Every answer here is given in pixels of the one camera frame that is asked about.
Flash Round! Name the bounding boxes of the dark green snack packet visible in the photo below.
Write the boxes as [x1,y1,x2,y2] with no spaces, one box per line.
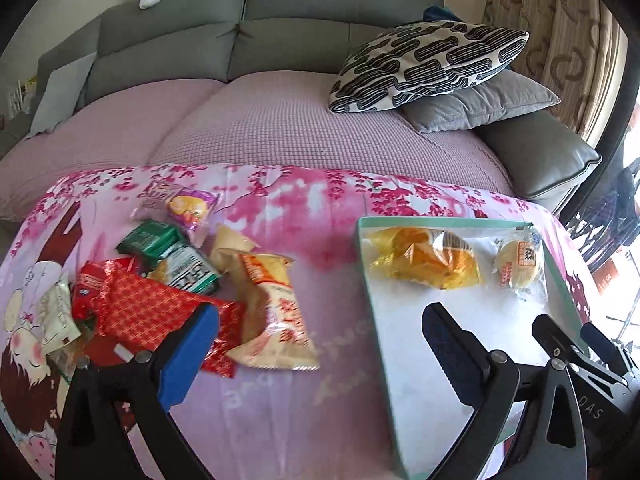
[116,220,186,272]

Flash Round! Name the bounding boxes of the dark red snack packet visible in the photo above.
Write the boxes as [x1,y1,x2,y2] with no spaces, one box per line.
[84,336,138,366]

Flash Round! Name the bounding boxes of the red nice kiss biscuit packet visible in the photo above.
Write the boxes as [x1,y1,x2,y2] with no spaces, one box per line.
[72,257,146,335]

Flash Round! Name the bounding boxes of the brown patterned curtain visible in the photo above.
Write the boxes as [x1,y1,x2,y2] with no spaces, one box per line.
[484,0,628,148]

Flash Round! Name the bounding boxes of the pale green white snack packet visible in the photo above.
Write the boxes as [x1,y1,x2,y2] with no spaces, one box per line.
[36,274,81,356]

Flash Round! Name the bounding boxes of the grey sectional sofa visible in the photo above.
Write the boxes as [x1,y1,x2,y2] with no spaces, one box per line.
[1,0,601,210]

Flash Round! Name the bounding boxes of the orange cream bread packet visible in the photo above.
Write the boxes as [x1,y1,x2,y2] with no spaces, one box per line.
[218,248,320,372]

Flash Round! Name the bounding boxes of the white picture frames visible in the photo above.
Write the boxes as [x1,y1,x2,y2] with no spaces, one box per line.
[6,76,37,118]

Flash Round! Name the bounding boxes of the pink cartoon girl blanket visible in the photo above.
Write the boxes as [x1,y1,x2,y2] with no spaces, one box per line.
[1,164,597,479]

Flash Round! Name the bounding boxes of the grey cushion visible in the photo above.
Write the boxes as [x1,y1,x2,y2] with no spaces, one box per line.
[400,70,561,134]

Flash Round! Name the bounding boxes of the light grey small pillow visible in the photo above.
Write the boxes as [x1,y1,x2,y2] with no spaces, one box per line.
[26,52,96,139]

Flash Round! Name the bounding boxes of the clear green-edged barcode snack packet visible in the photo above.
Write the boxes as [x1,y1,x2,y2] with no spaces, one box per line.
[47,339,85,382]

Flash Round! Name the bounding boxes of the teal shallow box tray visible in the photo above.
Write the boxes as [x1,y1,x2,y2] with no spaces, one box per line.
[357,217,588,479]

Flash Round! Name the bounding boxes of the purple swiss roll packet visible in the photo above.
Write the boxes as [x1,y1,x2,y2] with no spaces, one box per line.
[131,182,221,248]

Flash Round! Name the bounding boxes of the yellow pudding jelly cup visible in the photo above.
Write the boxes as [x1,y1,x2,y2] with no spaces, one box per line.
[208,224,258,273]

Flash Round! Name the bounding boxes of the yellow cake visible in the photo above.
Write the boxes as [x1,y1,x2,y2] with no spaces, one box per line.
[366,226,483,290]

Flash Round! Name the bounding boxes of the black and white patterned pillow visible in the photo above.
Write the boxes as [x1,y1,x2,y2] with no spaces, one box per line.
[329,20,529,114]

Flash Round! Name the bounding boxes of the black clothes drying rack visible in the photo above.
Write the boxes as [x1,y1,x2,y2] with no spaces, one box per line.
[567,160,639,354]

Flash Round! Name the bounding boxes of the round bun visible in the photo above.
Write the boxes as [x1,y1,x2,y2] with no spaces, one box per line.
[492,226,547,302]

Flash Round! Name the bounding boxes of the white green Korean snack packet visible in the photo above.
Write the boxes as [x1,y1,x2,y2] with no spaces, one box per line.
[145,242,220,296]

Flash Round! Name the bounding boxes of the long red gold-pattern snack pack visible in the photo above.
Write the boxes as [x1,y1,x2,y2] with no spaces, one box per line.
[101,278,245,378]

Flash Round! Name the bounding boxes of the pink checkered sofa cover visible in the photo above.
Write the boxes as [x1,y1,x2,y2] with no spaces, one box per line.
[1,72,513,222]

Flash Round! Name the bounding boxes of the teal blue cloth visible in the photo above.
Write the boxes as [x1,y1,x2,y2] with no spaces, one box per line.
[423,6,462,23]

